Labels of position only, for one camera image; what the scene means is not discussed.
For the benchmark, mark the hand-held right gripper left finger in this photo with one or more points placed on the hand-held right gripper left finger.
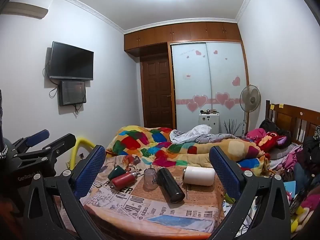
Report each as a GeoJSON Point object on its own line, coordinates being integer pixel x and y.
{"type": "Point", "coordinates": [90, 169]}

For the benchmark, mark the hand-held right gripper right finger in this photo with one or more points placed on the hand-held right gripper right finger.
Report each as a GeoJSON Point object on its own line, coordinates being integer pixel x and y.
{"type": "Point", "coordinates": [222, 165]}

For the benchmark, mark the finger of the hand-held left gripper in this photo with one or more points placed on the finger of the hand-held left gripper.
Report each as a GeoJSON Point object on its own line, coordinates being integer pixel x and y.
{"type": "Point", "coordinates": [37, 136]}
{"type": "Point", "coordinates": [58, 143]}

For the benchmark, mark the green cup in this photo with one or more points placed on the green cup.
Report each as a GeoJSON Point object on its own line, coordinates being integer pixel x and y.
{"type": "Point", "coordinates": [116, 172]}

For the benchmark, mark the red bottle cup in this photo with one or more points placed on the red bottle cup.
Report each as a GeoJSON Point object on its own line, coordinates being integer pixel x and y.
{"type": "Point", "coordinates": [123, 180]}

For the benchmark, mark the clear glass cup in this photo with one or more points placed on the clear glass cup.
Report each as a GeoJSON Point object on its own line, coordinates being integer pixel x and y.
{"type": "Point", "coordinates": [150, 178]}

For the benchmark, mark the yellow tube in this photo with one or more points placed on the yellow tube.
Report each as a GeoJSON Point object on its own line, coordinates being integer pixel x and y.
{"type": "Point", "coordinates": [74, 151]}

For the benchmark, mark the white cylindrical bottle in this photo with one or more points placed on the white cylindrical bottle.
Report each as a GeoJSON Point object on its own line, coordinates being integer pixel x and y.
{"type": "Point", "coordinates": [200, 176]}

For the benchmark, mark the dark decorative twigs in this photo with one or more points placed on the dark decorative twigs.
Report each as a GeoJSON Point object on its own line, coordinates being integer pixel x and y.
{"type": "Point", "coordinates": [232, 128]}

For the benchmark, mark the grey white crumpled cloth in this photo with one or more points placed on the grey white crumpled cloth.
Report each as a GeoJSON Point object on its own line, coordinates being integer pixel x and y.
{"type": "Point", "coordinates": [190, 135]}

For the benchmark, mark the small metal rod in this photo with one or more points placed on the small metal rod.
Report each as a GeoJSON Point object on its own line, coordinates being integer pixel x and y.
{"type": "Point", "coordinates": [187, 192]}

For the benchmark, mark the small white cabinet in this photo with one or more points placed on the small white cabinet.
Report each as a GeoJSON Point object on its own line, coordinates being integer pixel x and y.
{"type": "Point", "coordinates": [208, 122]}

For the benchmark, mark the pink cloth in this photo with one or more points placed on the pink cloth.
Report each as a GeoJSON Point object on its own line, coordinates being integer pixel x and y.
{"type": "Point", "coordinates": [255, 133]}

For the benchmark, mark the red plush toy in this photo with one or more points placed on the red plush toy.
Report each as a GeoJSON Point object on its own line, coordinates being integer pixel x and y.
{"type": "Point", "coordinates": [271, 138]}

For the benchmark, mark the black cylindrical flask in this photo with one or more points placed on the black cylindrical flask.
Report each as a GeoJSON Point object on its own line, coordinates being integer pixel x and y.
{"type": "Point", "coordinates": [168, 183]}

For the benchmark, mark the black bag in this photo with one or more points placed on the black bag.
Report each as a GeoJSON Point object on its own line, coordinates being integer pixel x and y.
{"type": "Point", "coordinates": [268, 125]}

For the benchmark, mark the colourful patchwork quilt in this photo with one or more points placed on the colourful patchwork quilt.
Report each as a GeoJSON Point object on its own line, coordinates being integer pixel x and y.
{"type": "Point", "coordinates": [150, 140]}

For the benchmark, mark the light blue box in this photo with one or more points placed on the light blue box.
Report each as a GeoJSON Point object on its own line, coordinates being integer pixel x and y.
{"type": "Point", "coordinates": [290, 188]}

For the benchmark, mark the standing fan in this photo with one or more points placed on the standing fan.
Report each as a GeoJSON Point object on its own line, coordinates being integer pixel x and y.
{"type": "Point", "coordinates": [250, 97]}

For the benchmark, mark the brown wooden headboard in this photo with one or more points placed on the brown wooden headboard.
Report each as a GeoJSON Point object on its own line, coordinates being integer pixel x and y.
{"type": "Point", "coordinates": [295, 120]}

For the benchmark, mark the black clothing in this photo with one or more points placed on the black clothing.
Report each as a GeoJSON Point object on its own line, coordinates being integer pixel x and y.
{"type": "Point", "coordinates": [310, 152]}

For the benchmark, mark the white sliding wardrobe with hearts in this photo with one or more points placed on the white sliding wardrobe with hearts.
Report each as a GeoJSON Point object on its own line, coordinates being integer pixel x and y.
{"type": "Point", "coordinates": [192, 80]}

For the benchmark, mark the yellow pink plush toy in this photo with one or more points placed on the yellow pink plush toy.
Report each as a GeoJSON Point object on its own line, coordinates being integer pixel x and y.
{"type": "Point", "coordinates": [298, 221]}

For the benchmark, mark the brown wooden door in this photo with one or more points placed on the brown wooden door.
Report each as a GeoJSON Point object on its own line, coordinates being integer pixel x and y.
{"type": "Point", "coordinates": [157, 92]}

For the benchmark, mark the white air conditioner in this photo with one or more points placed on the white air conditioner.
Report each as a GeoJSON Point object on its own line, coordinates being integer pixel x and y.
{"type": "Point", "coordinates": [25, 5]}

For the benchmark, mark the brown overhead cabinet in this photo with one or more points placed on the brown overhead cabinet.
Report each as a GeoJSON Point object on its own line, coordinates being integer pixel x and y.
{"type": "Point", "coordinates": [175, 32]}

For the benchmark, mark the small black wall monitor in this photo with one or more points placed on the small black wall monitor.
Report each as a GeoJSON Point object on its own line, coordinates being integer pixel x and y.
{"type": "Point", "coordinates": [72, 93]}

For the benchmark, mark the black wall television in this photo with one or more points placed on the black wall television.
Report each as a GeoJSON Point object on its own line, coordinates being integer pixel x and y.
{"type": "Point", "coordinates": [72, 61]}

